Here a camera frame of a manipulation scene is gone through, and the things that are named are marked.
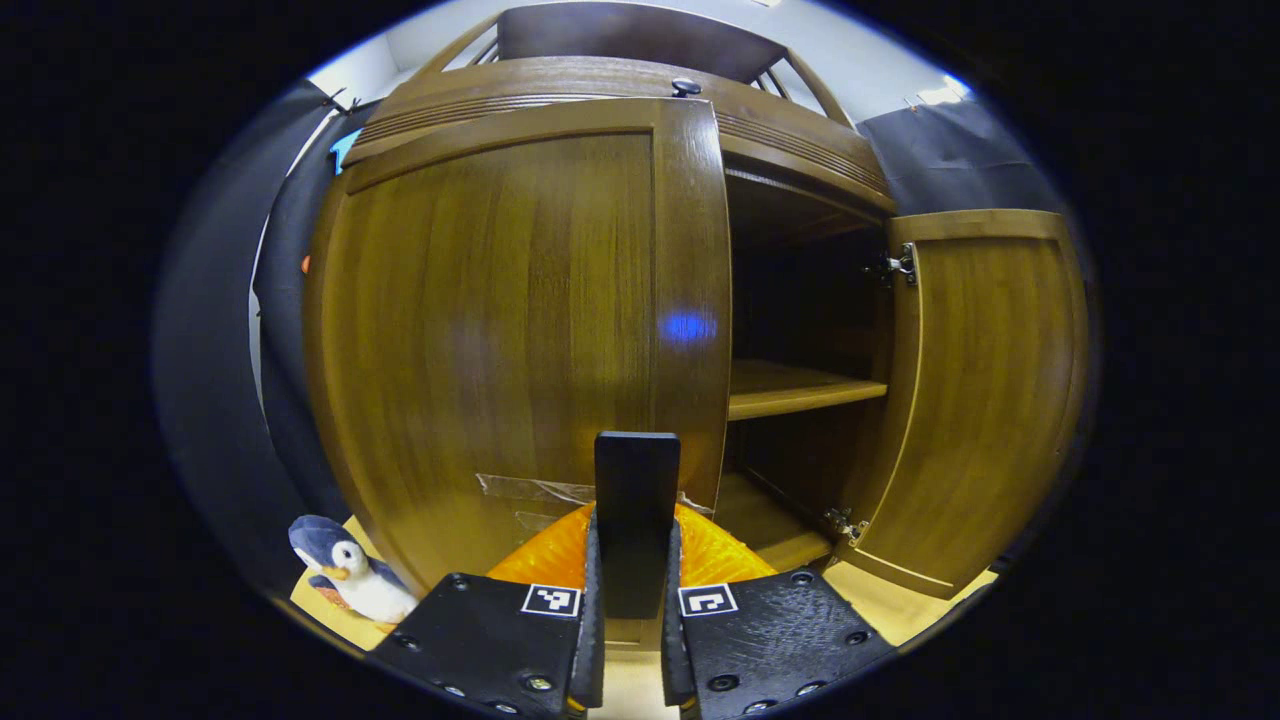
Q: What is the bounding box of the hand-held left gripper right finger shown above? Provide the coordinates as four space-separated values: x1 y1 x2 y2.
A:
660 503 896 720

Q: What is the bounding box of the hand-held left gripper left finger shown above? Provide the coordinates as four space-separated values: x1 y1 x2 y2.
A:
365 503 606 717

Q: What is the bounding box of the wooden cabinet door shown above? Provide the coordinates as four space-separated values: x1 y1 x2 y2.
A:
835 208 1091 599
303 97 733 621

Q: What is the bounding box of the wooden double-door shoe cabinet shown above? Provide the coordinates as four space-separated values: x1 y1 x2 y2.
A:
303 0 1091 651

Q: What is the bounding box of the wooden cabinet inner shelf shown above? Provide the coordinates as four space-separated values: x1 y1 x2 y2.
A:
728 360 890 422

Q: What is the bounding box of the wooden cabinet drawer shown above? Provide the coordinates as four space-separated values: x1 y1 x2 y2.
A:
345 57 896 213

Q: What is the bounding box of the penguin plush toy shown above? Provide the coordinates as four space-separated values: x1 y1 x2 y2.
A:
288 515 419 627

